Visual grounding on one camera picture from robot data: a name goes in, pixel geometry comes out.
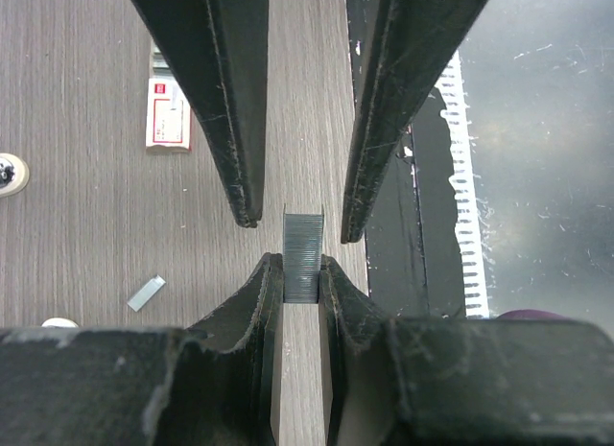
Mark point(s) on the white slotted cable duct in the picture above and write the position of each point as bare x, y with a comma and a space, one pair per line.
468, 232

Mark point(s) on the grey staple strip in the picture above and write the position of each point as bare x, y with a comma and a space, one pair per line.
301, 257
146, 292

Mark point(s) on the clear tape roll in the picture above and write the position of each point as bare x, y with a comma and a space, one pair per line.
15, 174

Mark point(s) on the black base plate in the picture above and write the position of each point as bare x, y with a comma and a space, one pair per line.
413, 256

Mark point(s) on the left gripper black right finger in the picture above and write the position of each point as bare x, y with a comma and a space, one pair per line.
446, 381

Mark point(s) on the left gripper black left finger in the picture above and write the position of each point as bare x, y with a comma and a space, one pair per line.
216, 382

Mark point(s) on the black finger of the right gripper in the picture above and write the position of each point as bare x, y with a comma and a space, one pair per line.
398, 49
218, 52

